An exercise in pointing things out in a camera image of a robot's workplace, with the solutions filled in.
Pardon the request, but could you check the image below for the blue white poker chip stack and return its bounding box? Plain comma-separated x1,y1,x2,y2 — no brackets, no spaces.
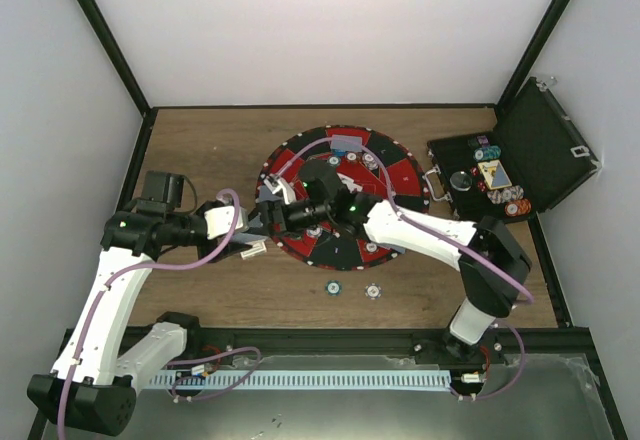
365,283,382,300

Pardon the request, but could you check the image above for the white card box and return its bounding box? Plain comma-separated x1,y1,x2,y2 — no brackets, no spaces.
240,241,267,260

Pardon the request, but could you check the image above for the light blue slotted cable duct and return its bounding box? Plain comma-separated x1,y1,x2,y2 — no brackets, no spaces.
145,370,451,393

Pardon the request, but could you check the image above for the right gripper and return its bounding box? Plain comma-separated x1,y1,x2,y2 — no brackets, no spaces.
248,199,333,240

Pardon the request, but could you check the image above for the purple white chip stack in case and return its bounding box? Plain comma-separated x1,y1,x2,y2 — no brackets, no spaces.
487,185,524,205

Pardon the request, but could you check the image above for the blue backed card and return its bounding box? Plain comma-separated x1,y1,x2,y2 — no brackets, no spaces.
256,185,278,203
329,135,363,153

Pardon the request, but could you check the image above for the black poker case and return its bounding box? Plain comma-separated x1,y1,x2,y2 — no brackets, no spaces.
427,77,601,223

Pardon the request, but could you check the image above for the card deck in case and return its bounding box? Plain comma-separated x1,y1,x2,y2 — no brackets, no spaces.
478,159,513,190

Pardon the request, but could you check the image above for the teal chip stack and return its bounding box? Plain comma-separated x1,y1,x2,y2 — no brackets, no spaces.
474,145,502,162
328,156,341,168

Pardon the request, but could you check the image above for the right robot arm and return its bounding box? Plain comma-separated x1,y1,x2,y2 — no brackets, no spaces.
257,159,533,363

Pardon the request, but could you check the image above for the king of hearts card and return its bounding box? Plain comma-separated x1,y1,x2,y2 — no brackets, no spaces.
338,173,363,192

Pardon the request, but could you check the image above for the teal chip stack in case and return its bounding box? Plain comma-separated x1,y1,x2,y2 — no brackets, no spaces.
474,145,502,162

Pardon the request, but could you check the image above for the round dealer button in case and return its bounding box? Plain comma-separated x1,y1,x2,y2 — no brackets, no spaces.
449,171,474,192

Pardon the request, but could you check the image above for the teal chip on table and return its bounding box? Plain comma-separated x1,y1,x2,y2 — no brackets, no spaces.
325,281,342,296

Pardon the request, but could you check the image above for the round red black poker mat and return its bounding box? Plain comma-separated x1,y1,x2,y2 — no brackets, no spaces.
255,126,430,271

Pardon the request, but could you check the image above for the white chip stack mat top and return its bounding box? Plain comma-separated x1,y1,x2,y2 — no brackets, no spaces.
361,153,378,170

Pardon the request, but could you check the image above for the blue backed card deck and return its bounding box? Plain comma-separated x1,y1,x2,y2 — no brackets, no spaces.
230,231,268,249

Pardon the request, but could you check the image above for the blue backed card top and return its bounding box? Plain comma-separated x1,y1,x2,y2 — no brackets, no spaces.
329,135,363,153

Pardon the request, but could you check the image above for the orange chip stack in case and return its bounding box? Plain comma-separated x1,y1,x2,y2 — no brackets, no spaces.
505,198,532,217

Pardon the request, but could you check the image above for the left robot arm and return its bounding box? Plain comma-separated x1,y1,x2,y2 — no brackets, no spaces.
27,171,248,439

